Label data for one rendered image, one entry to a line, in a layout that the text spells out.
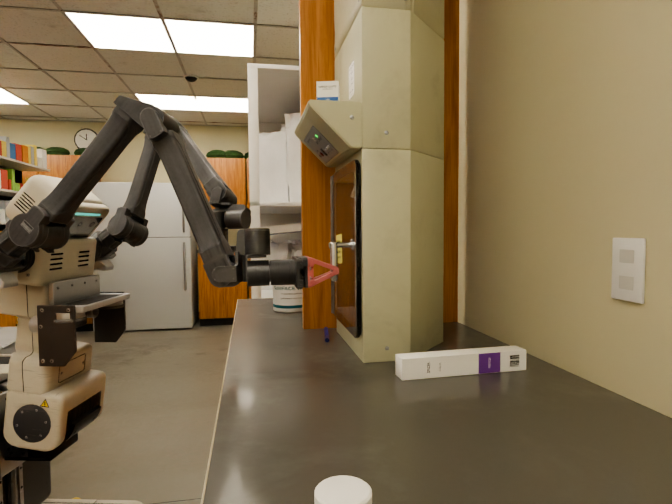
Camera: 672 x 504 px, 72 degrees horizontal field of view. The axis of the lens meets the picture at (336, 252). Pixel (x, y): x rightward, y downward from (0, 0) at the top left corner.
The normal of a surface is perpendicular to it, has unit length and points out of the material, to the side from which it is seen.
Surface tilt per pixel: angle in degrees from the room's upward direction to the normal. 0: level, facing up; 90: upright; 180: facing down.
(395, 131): 90
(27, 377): 90
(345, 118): 90
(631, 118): 90
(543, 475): 0
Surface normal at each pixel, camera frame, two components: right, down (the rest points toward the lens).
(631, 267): -0.98, 0.02
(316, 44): 0.18, 0.05
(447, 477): -0.01, -1.00
